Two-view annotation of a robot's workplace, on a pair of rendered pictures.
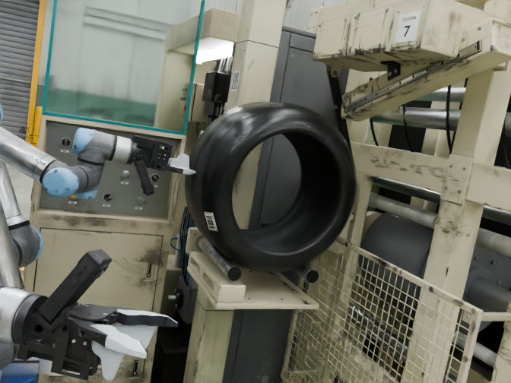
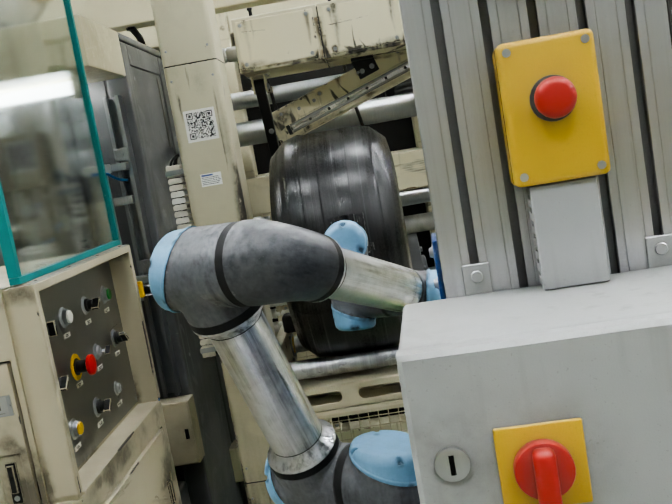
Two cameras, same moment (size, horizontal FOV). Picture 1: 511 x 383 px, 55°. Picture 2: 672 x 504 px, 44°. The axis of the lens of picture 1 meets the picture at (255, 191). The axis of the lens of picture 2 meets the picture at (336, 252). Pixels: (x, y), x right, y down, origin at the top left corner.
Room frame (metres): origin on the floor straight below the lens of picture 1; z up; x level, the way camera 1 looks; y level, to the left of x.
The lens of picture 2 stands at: (0.75, 1.78, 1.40)
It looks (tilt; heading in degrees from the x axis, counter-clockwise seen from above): 7 degrees down; 297
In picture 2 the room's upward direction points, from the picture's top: 10 degrees counter-clockwise
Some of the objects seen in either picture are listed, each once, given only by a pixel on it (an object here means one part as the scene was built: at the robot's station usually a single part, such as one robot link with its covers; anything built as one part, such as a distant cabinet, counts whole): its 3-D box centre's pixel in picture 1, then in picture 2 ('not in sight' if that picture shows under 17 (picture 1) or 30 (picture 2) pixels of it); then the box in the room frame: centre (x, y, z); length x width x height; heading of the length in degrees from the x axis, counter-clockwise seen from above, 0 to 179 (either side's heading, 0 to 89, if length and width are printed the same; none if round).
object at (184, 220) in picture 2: not in sight; (194, 260); (1.98, 0.15, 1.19); 0.05 x 0.04 x 0.48; 114
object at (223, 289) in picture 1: (214, 274); (354, 388); (1.63, 0.09, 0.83); 0.36 x 0.09 x 0.06; 24
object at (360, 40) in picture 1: (390, 40); (349, 32); (1.69, -0.36, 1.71); 0.61 x 0.25 x 0.15; 24
